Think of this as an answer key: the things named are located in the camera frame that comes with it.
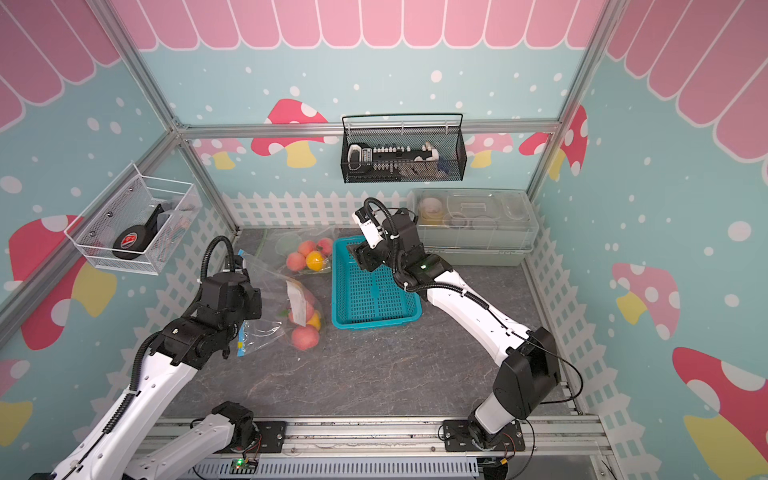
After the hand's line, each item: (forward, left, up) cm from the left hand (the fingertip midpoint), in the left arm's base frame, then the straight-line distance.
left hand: (245, 296), depth 74 cm
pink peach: (-5, -13, -13) cm, 19 cm away
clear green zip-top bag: (+38, +9, -24) cm, 46 cm away
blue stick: (-12, -2, -2) cm, 12 cm away
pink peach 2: (+1, -14, -10) cm, 17 cm away
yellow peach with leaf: (+3, -14, -18) cm, 22 cm away
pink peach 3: (+25, -3, -17) cm, 30 cm away
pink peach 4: (+33, -12, -18) cm, 39 cm away
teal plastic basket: (+14, -27, -23) cm, 38 cm away
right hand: (+13, -28, +8) cm, 31 cm away
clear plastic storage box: (+33, -64, -7) cm, 72 cm away
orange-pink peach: (+31, -5, -17) cm, 36 cm away
